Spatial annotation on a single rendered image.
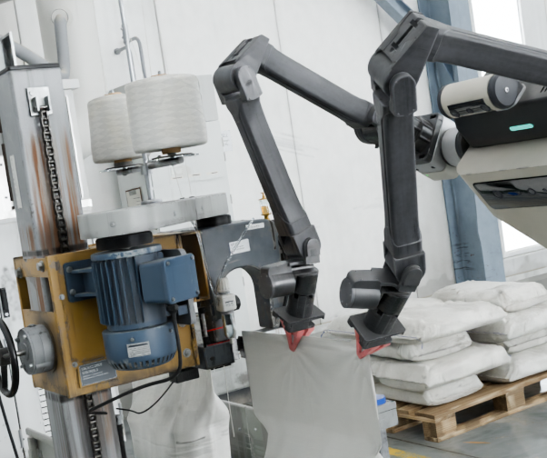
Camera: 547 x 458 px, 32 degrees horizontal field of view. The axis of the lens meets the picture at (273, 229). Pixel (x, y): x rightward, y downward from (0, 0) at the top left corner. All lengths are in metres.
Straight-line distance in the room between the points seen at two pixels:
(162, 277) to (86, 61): 3.67
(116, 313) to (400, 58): 0.83
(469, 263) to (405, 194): 6.61
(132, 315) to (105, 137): 0.49
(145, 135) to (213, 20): 5.08
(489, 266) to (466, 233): 0.39
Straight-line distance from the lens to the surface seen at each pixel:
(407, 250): 1.73
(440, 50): 1.56
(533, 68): 1.66
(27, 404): 5.03
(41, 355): 2.17
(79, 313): 2.15
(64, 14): 5.46
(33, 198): 2.18
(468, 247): 8.24
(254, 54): 1.97
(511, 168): 2.02
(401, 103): 1.54
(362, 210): 7.65
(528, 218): 2.14
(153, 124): 2.05
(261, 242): 2.35
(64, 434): 2.24
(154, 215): 1.99
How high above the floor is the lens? 1.43
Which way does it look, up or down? 3 degrees down
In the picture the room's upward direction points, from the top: 8 degrees counter-clockwise
